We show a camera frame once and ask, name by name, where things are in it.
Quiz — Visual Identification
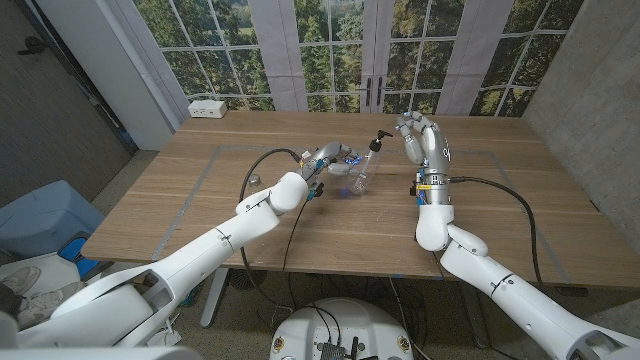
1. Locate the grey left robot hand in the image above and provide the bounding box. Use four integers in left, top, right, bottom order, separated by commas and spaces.
308, 140, 365, 177

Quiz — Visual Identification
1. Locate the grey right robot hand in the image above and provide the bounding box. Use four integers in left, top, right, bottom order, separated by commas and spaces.
396, 110, 453, 177

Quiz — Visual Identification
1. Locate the clear plastic spray bottle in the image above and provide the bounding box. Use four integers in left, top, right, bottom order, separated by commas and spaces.
343, 148, 382, 196

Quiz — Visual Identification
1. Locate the black spray nozzle with tube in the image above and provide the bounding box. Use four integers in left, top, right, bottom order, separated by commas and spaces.
359, 129, 394, 179

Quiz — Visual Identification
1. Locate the black door handle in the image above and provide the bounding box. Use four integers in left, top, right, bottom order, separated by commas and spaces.
17, 36, 49, 57

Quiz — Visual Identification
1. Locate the white power strip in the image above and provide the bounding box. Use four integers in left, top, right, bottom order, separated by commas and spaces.
188, 99, 229, 120

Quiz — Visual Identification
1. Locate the printed window backdrop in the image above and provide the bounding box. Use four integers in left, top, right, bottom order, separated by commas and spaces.
102, 0, 586, 119

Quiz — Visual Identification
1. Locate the dark round slatted disc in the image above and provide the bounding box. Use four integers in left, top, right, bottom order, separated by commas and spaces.
229, 269, 269, 292

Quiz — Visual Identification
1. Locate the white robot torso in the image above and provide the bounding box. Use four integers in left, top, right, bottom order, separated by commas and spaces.
269, 297, 415, 360

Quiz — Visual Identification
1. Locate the white table leg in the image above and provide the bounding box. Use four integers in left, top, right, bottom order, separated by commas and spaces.
459, 282, 490, 350
199, 267, 231, 329

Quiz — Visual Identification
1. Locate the white toy airplane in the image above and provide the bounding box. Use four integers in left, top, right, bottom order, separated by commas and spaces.
149, 314, 182, 347

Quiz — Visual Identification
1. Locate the dark wooden door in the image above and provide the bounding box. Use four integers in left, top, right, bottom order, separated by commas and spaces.
0, 0, 139, 206

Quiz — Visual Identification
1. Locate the white floor mat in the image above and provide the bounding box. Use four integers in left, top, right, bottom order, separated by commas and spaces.
0, 252, 114, 326

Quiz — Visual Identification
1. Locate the blue storage bin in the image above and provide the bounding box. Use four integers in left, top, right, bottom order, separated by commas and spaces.
0, 179, 106, 261

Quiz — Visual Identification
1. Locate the grey sneaker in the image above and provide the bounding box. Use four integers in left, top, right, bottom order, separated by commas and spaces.
0, 264, 42, 296
17, 281, 86, 326

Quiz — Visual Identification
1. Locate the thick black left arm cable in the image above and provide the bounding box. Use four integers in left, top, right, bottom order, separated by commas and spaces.
237, 147, 304, 311

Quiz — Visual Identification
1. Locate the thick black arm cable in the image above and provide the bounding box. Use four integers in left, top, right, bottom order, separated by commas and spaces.
447, 175, 591, 296
237, 147, 304, 311

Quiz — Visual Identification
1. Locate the thin black left wrist cable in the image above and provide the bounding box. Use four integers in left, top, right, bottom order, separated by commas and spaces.
279, 197, 314, 311

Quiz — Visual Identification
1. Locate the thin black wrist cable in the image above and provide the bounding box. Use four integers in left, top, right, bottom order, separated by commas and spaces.
279, 197, 314, 311
432, 249, 516, 360

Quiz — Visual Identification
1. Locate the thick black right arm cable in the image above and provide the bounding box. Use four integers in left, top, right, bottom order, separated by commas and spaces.
447, 175, 591, 296

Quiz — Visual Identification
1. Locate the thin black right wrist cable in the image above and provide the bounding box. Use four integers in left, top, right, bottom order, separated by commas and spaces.
432, 249, 516, 360

